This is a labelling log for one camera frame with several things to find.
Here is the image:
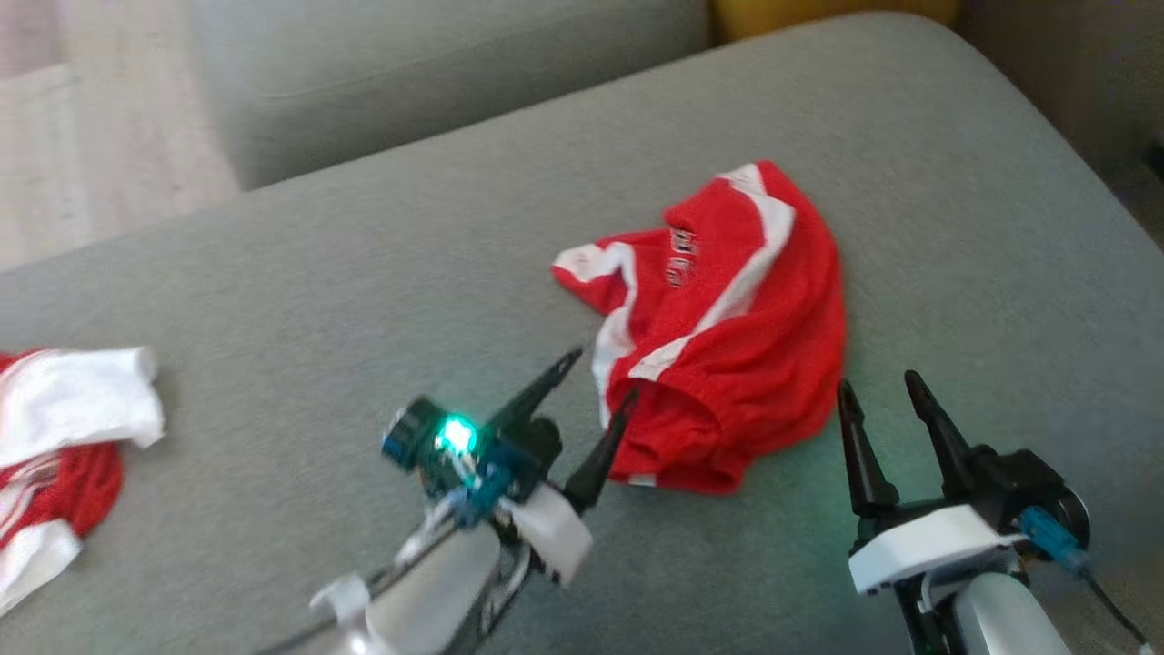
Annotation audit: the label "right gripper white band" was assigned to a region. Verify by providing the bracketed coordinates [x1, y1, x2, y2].
[837, 369, 1033, 598]

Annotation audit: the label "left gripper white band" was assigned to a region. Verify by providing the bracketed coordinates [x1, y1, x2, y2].
[427, 348, 640, 586]

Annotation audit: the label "red shorts with white stripes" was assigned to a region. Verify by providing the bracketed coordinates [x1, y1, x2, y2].
[551, 160, 848, 495]

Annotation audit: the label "red and white basketball jersey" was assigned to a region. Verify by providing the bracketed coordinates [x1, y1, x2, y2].
[0, 346, 166, 618]

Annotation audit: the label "large grey sofa seat cushion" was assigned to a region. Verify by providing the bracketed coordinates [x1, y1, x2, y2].
[0, 11, 1164, 655]

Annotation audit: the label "small grey sofa cushion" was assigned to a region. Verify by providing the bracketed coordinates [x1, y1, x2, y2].
[186, 0, 712, 192]

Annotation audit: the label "yellow pillow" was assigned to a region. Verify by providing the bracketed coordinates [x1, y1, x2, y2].
[711, 0, 963, 43]

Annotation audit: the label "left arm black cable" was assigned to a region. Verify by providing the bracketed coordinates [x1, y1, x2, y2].
[255, 509, 456, 655]

